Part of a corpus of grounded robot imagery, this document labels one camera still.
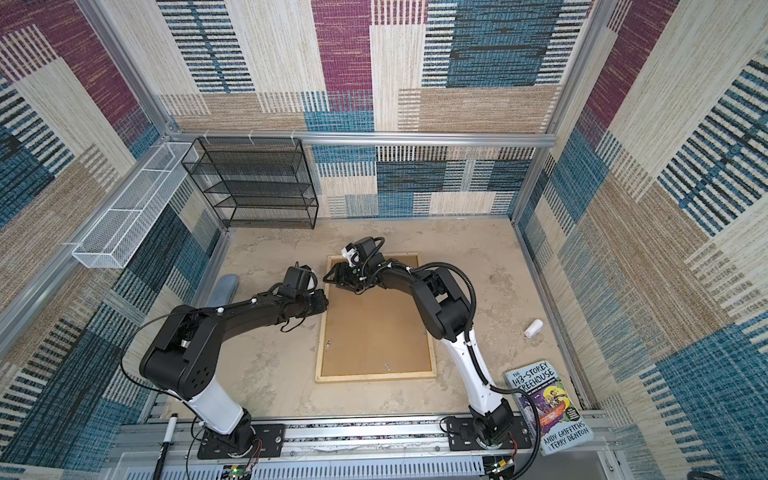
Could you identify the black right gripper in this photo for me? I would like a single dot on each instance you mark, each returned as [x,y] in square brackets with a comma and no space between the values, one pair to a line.
[341,275]

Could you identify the light wooden picture frame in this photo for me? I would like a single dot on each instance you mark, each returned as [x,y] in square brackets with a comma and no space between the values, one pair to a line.
[372,378]

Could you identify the brown frame backing board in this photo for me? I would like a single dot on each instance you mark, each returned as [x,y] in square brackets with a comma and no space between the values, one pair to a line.
[372,336]

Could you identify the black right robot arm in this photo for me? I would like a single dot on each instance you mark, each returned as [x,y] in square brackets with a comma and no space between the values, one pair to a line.
[447,303]

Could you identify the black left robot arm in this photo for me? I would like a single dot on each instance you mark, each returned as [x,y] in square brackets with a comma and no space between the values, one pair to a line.
[182,359]

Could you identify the blue grey glasses case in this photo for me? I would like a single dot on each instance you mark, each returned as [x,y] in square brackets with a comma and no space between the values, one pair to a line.
[223,291]

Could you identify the small white cylinder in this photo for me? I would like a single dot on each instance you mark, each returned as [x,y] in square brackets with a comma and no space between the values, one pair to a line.
[534,328]

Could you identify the colourful treehouse book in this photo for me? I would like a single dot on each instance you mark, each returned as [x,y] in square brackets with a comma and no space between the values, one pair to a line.
[561,425]

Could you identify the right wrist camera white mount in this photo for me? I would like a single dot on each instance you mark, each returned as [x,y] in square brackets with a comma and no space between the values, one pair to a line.
[353,253]

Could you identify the black wire mesh shelf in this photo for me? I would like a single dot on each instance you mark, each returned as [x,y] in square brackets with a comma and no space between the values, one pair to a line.
[254,182]

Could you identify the white wire mesh basket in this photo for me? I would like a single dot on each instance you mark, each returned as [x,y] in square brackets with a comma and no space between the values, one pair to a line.
[118,233]

